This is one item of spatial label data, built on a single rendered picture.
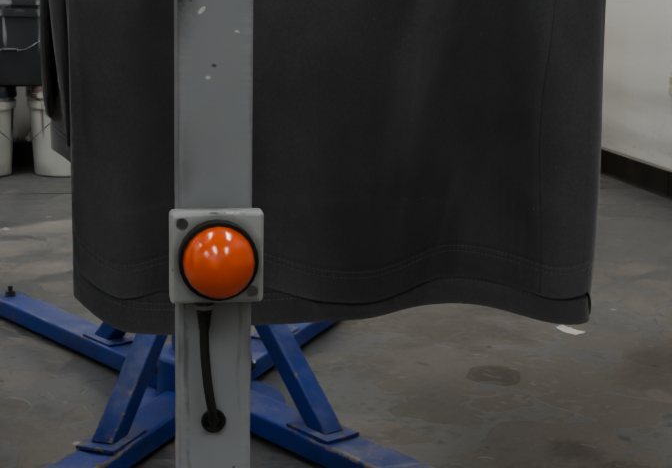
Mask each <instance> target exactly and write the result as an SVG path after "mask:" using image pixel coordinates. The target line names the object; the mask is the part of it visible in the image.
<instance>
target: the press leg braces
mask: <svg viewBox="0 0 672 468"><path fill-rule="evenodd" d="M254 327H255V329H256V331H257V332H256V333H254V334H253V335H251V339H260V340H262V342H263V344H264V346H265V348H266V349H267V351H268V353H269V355H270V357H271V359H272V361H273V363H274V365H275V367H276V368H277V370H278V372H279V374H280V376H281V378H282V380H283V382H284V384H285V386H286V388H287V390H288V391H289V393H290V395H291V397H292V399H293V401H294V403H295V405H296V407H297V409H298V411H299V413H300V415H301V417H302V419H301V420H297V421H293V422H289V423H287V424H286V426H287V427H289V428H292V429H294V430H296V431H298V432H301V433H303V434H305V435H307V436H310V437H312V438H314V439H316V440H318V441H321V442H323V443H325V444H331V443H334V442H338V441H341V440H345V439H348V438H352V437H355V436H359V432H357V431H354V430H352V429H350V428H347V427H345V426H342V425H341V424H340V422H339V420H338V418H337V416H336V415H335V413H334V411H333V409H332V407H331V405H330V403H329V401H328V399H327V397H326V396H325V394H324V392H323V390H322V388H321V386H320V384H319V382H318V380H317V379H316V377H315V375H314V373H313V371H312V369H311V367H310V365H309V364H308V362H307V360H306V358H305V356H304V354H303V352H302V351H301V349H300V347H299V345H298V343H297V341H296V340H295V338H294V336H293V333H295V332H296V331H297V330H299V327H296V326H288V325H287V324H272V325H254ZM83 336H85V337H87V338H89V339H91V340H94V341H96V342H98V343H100V344H103V345H105V346H107V347H114V346H119V345H124V344H129V343H132V344H131V347H130V349H129V352H128V354H127V356H126V359H125V361H124V364H123V366H122V368H121V371H120V373H119V376H118V378H117V380H116V383H115V385H114V387H113V390H112V392H111V395H110V397H109V399H108V402H107V404H106V407H105V409H104V411H103V414H102V416H101V419H100V421H99V423H98V426H97V428H96V431H95V433H94V434H93V435H91V436H90V437H88V438H86V439H85V440H83V441H82V442H80V443H78V444H77V445H76V448H77V449H83V450H89V451H96V452H102V453H108V454H115V453H116V452H118V451H119V450H121V449H122V448H124V447H125V446H127V445H128V444H130V443H131V442H133V441H134V440H136V439H137V438H139V437H140V436H142V435H143V434H145V433H146V429H141V428H134V427H131V426H132V423H133V421H134V418H135V416H136V413H137V411H138V408H139V406H140V403H141V401H142V398H143V396H144V393H145V391H146V388H147V386H148V383H149V381H150V378H151V376H152V373H153V371H154V368H155V366H156V363H157V361H158V358H159V356H160V354H161V351H162V349H163V346H164V344H165V341H166V339H167V336H168V335H152V334H136V335H135V337H131V336H129V335H126V332H123V331H121V330H118V329H115V328H113V327H112V326H110V325H108V324H106V323H104V322H102V324H101V325H100V326H99V328H98V329H97V331H93V332H87V333H83Z"/></svg>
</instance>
